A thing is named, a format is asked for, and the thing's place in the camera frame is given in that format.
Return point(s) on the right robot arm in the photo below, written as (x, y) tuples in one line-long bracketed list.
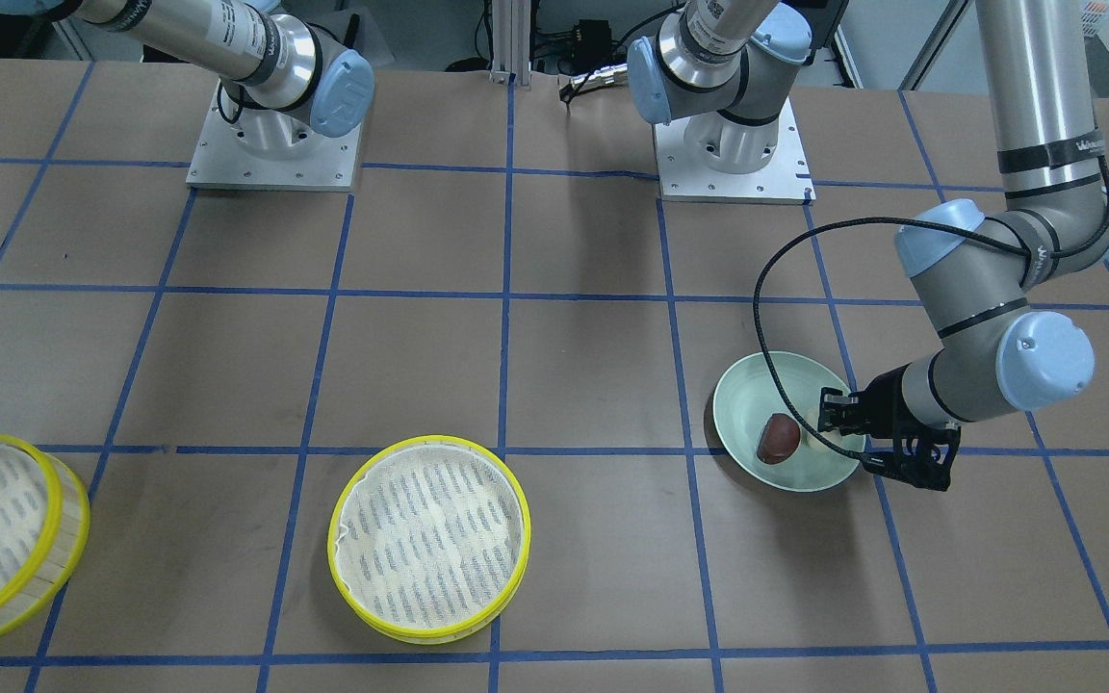
[(280, 62)]

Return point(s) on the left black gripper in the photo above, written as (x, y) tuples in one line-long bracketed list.
[(883, 400)]

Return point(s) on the brown steamed bun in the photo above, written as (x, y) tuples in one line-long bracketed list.
[(780, 438)]

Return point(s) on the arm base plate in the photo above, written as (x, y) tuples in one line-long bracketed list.
[(708, 159), (263, 151)]

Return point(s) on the aluminium frame post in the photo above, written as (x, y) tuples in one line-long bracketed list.
[(511, 42)]

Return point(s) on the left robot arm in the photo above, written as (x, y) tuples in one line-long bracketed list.
[(725, 69)]

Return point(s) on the yellow bamboo steamer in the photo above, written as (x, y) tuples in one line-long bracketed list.
[(429, 541), (44, 528)]

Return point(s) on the white steamed bun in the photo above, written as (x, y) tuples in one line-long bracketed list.
[(827, 439)]

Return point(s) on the mint green plate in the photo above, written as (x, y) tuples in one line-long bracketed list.
[(744, 400)]

